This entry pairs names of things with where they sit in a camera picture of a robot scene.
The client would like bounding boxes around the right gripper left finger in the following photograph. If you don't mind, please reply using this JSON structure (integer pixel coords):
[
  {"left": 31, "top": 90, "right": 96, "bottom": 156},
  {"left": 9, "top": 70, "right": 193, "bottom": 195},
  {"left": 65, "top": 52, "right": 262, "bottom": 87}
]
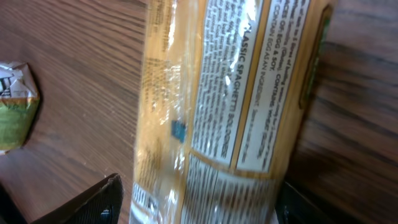
[{"left": 32, "top": 173, "right": 124, "bottom": 224}]

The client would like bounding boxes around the orange spaghetti packet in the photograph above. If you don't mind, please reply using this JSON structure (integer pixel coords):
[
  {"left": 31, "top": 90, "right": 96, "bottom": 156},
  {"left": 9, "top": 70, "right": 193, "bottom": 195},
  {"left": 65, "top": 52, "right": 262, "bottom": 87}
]
[{"left": 130, "top": 0, "right": 335, "bottom": 223}]

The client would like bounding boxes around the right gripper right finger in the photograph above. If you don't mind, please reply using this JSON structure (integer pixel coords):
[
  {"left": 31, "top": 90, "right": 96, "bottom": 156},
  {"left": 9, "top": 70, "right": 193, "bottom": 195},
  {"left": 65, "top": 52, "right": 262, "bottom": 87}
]
[{"left": 275, "top": 181, "right": 335, "bottom": 224}]

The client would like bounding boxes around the green snack pouch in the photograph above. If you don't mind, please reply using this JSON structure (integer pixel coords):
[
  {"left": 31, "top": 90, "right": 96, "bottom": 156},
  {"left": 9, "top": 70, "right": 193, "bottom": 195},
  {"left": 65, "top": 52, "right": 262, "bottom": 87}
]
[{"left": 1, "top": 61, "right": 40, "bottom": 155}]

